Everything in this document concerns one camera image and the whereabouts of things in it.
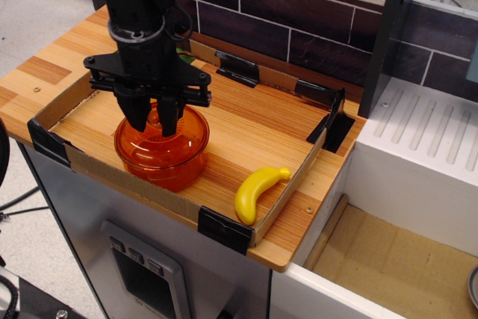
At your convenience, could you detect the orange transparent pot lid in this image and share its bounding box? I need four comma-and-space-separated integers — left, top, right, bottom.
114, 102, 209, 172

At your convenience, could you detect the cardboard fence with black tape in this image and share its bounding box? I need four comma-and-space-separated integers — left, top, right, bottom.
27, 22, 356, 256

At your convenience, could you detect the orange transparent plastic pot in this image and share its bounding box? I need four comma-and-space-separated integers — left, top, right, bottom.
123, 147, 208, 192

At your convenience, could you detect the yellow toy banana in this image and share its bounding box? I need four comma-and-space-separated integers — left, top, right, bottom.
234, 167, 291, 225

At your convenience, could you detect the red toy chili pepper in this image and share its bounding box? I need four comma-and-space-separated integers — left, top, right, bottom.
176, 48, 195, 64

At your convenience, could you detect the black cable on floor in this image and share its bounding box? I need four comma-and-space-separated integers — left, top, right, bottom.
0, 186, 50, 222

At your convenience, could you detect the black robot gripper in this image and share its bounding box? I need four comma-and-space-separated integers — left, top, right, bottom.
84, 36, 211, 137

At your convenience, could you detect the silver toy dishwasher front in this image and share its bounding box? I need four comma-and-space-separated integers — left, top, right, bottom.
21, 146, 271, 318

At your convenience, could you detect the white toy sink unit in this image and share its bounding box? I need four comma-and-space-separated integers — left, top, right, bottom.
270, 79, 477, 318

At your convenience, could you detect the grey plate edge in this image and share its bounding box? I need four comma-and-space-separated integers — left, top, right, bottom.
467, 266, 478, 309

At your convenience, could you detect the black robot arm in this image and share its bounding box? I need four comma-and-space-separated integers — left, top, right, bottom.
84, 0, 211, 137

